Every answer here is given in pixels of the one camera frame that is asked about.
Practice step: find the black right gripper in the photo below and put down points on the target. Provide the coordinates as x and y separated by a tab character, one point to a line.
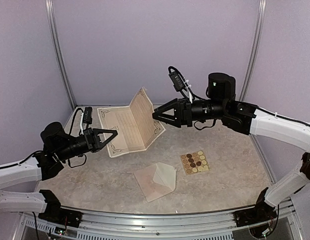
185	112

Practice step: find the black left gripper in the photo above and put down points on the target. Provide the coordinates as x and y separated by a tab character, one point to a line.
88	132

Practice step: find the beige lined letter paper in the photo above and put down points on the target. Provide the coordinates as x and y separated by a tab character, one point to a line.
165	175

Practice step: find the translucent pink envelope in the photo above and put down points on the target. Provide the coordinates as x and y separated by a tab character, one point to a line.
150	190

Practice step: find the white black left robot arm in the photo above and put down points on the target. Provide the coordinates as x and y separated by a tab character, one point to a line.
45	164

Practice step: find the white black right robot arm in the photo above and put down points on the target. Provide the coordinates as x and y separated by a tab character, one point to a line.
247	119

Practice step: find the round sticker seal sheet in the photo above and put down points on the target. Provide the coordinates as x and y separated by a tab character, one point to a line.
194	162

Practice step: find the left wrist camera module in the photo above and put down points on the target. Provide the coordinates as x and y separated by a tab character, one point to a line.
87	115

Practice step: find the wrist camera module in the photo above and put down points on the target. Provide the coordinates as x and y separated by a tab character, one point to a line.
87	115
177	81

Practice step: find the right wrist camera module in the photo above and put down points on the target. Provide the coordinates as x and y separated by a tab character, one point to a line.
177	81

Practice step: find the front aluminium frame rail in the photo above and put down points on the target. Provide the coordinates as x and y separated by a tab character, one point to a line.
212	225

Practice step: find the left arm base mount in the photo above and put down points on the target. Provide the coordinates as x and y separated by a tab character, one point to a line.
54	213

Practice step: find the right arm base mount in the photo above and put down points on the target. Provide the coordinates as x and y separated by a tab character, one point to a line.
261	212

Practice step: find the right aluminium corner post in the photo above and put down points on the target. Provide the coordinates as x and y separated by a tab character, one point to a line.
254	49

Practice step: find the aluminium corner post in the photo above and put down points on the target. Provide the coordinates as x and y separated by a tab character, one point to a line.
254	49
49	6

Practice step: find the left aluminium corner post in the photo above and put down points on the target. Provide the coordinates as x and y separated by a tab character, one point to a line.
49	6

